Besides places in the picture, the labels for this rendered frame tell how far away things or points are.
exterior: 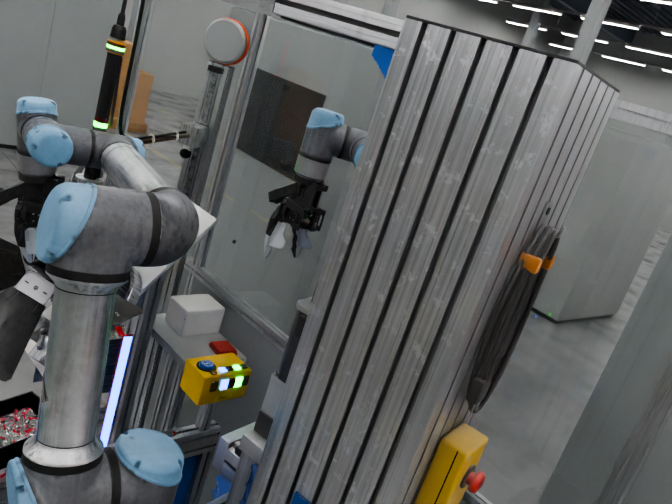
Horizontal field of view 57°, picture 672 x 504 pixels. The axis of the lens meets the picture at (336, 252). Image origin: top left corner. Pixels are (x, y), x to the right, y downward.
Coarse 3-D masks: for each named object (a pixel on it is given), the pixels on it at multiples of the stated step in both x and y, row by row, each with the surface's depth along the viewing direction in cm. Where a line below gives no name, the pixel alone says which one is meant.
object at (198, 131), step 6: (180, 126) 215; (186, 126) 214; (192, 126) 214; (198, 126) 218; (204, 126) 221; (192, 132) 214; (198, 132) 214; (204, 132) 219; (186, 138) 215; (192, 138) 215; (198, 138) 215; (204, 138) 221; (186, 144) 216; (192, 144) 215; (198, 144) 217; (204, 144) 223
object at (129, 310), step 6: (120, 300) 164; (126, 300) 165; (114, 306) 161; (120, 306) 162; (126, 306) 162; (132, 306) 163; (126, 312) 160; (132, 312) 160; (138, 312) 161; (114, 318) 157; (120, 318) 157; (126, 318) 158; (114, 324) 155
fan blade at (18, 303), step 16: (0, 304) 167; (16, 304) 168; (32, 304) 170; (0, 320) 166; (16, 320) 167; (32, 320) 169; (0, 336) 165; (16, 336) 166; (0, 352) 163; (16, 352) 165; (0, 368) 162
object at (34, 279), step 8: (32, 272) 172; (24, 280) 171; (32, 280) 172; (40, 280) 173; (16, 288) 170; (24, 288) 171; (32, 288) 172; (40, 288) 172; (48, 288) 173; (32, 296) 171; (40, 296) 172; (48, 296) 173
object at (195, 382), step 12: (192, 360) 170; (216, 360) 174; (228, 360) 176; (240, 360) 178; (192, 372) 167; (204, 372) 166; (228, 372) 170; (240, 372) 172; (180, 384) 172; (192, 384) 167; (204, 384) 164; (192, 396) 167; (204, 396) 166; (216, 396) 169; (228, 396) 173; (240, 396) 176
